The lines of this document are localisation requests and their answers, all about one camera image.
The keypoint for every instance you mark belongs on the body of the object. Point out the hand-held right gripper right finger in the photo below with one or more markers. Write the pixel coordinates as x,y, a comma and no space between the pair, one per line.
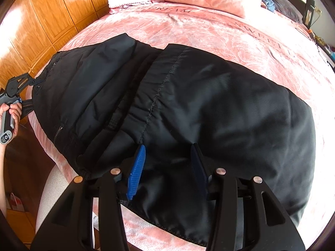
199,170

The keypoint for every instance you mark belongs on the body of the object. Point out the person's right leg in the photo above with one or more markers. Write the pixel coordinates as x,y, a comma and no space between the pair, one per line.
52,193

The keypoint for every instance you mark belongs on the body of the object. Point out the black padded pants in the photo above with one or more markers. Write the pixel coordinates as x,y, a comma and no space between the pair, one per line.
209,109

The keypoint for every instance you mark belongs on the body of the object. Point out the person's left forearm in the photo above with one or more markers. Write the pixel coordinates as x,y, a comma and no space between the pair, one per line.
2,177

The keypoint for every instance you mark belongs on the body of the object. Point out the white plastic bag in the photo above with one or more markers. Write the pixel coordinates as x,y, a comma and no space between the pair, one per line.
15,202

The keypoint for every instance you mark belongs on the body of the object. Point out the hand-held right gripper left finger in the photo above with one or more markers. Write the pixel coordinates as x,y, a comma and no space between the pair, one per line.
137,162

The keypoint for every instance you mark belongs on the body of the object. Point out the white folded towel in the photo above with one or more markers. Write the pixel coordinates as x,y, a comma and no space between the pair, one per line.
125,1

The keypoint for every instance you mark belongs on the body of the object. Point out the blue cloth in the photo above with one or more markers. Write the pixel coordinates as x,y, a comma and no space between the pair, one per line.
267,2

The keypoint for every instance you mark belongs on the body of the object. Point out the white bedside table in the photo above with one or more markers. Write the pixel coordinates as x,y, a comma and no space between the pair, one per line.
327,52

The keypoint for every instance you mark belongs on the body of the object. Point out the pink bed with headboard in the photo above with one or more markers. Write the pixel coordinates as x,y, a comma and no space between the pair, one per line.
222,31

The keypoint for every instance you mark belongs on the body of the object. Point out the grey pillow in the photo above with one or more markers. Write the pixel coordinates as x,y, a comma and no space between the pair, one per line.
288,6

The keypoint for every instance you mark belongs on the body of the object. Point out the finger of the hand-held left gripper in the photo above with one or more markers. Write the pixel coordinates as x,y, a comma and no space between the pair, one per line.
26,79
27,108

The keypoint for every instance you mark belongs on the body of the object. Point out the wooden wardrobe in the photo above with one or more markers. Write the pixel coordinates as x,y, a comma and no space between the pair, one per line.
52,10

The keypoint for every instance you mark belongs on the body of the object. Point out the person's left hand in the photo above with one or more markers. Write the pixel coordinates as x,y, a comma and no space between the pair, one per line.
16,111

